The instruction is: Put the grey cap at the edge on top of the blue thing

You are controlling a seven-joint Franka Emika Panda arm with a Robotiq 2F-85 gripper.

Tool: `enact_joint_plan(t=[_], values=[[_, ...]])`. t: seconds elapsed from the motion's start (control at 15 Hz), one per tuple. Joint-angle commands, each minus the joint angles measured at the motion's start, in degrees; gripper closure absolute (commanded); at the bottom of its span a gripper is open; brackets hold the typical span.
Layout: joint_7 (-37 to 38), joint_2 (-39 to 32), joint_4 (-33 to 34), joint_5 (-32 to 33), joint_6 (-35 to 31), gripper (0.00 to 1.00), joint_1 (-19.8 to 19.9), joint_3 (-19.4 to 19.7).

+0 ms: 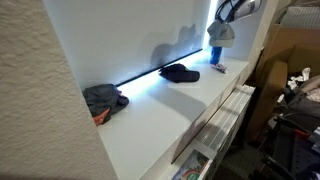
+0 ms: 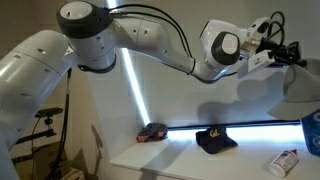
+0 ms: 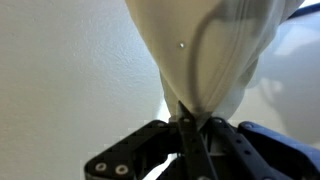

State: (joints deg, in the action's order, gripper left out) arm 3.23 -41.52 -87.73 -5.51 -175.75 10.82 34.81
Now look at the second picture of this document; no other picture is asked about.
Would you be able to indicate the white bottle red cap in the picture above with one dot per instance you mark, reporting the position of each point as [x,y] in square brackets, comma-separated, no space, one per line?
[283,163]

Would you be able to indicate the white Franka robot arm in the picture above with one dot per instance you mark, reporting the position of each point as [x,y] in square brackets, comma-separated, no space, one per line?
[150,36]

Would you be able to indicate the blue plastic bin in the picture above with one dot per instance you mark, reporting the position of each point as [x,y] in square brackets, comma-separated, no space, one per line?
[313,136]

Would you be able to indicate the navy cap yellow Cal logo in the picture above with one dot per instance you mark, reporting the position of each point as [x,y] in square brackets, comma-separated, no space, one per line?
[215,141]

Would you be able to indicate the brown cardboard box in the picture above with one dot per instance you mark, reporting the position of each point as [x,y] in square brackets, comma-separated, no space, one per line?
[36,163]

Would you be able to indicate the white window roller blind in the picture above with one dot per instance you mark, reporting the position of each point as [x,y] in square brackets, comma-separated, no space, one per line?
[180,96]

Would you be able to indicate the white box on floor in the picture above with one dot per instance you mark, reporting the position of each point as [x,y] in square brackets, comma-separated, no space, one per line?
[71,174]

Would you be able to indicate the dark grey cap red patch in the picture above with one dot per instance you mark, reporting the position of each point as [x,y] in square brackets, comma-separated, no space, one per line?
[153,130]

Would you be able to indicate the black camera stand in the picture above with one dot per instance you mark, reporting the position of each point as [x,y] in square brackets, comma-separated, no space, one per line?
[36,135]

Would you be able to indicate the light grey cap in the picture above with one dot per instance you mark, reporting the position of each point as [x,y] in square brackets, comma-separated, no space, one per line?
[300,93]

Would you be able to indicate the black camera on stand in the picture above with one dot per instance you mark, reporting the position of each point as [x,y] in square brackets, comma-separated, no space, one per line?
[48,112]

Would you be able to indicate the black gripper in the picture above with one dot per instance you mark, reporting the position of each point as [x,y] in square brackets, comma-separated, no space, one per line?
[276,52]

